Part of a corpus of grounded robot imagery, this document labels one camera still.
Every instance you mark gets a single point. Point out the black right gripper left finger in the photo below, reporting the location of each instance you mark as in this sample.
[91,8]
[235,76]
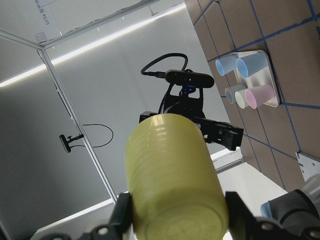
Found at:
[122,215]

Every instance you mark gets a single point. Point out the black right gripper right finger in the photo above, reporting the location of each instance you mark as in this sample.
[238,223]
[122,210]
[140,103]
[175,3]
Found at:
[241,221]

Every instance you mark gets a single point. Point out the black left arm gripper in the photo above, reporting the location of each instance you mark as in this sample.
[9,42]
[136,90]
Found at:
[218,132]

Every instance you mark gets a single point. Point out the yellow-green plastic cup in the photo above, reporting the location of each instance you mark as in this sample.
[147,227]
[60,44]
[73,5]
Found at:
[175,190]

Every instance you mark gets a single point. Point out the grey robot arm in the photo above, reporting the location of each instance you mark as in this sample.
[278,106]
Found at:
[293,216]

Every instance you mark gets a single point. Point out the grey plastic cup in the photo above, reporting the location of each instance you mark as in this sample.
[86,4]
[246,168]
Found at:
[230,92]

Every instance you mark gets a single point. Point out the light blue plastic cup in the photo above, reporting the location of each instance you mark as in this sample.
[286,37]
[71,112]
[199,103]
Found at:
[226,65]

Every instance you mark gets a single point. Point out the white plastic cup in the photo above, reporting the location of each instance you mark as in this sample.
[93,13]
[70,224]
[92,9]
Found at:
[241,99]

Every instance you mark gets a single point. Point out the pink plastic cup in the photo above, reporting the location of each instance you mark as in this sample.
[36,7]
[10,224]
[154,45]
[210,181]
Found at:
[259,95]

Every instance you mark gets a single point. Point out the white plastic tray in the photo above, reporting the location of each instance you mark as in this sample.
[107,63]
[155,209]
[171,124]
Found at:
[263,77]

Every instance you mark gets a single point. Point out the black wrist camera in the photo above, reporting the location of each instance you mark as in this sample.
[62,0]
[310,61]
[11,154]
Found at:
[186,78]

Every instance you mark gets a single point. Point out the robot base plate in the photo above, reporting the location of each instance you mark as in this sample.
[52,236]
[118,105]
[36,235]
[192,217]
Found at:
[309,165]

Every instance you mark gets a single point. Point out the black mounted camera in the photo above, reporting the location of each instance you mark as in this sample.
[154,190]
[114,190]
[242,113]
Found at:
[67,140]

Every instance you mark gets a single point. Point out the aluminium frame post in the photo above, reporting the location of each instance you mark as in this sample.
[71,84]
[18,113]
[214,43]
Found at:
[80,128]

